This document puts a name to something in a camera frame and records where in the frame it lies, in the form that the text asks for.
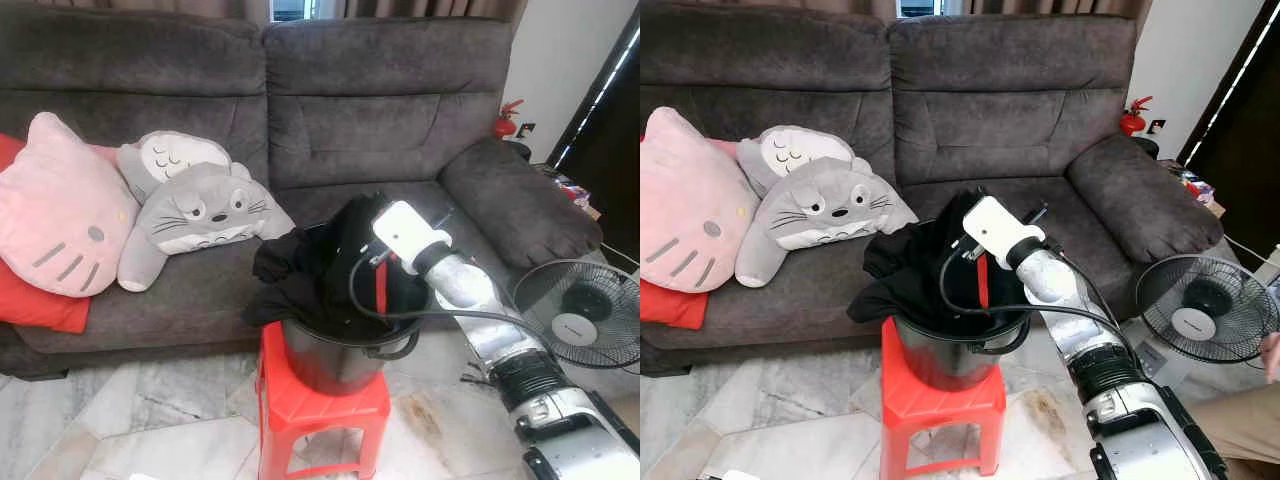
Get grey Totoro plush open eyes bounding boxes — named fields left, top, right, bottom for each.
left=735, top=157, right=919, bottom=288
left=117, top=162, right=298, bottom=293

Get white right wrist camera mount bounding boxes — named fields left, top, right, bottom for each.
left=372, top=200, right=453, bottom=276
left=962, top=195, right=1047, bottom=271

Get dark sliding door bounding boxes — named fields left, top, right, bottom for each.
left=1178, top=0, right=1280, bottom=201
left=545, top=10, right=641, bottom=261

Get grey Totoro plush closed eyes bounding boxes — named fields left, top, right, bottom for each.
left=745, top=125, right=859, bottom=196
left=116, top=130, right=234, bottom=206

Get red plastic stool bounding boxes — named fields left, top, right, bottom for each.
left=256, top=322, right=393, bottom=480
left=878, top=318, right=1008, bottom=480

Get pink cat face cushion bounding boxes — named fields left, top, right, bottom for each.
left=640, top=107, right=761, bottom=294
left=0, top=112, right=141, bottom=299

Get person's beige trouser leg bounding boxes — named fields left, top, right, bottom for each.
left=1188, top=385, right=1280, bottom=480

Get black standing fan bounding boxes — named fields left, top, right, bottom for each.
left=1135, top=253, right=1280, bottom=366
left=512, top=258, right=641, bottom=371

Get black bucket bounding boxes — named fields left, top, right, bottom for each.
left=278, top=300, right=423, bottom=397
left=893, top=305, right=1031, bottom=393

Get black garment red stripe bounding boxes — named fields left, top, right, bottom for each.
left=243, top=193, right=433, bottom=331
left=848, top=188, right=1031, bottom=326

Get dark brown sofa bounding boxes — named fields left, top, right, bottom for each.
left=0, top=0, right=606, bottom=381
left=640, top=0, right=1226, bottom=376

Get red fire extinguisher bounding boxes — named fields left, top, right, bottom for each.
left=492, top=98, right=525, bottom=141
left=1118, top=95, right=1153, bottom=138

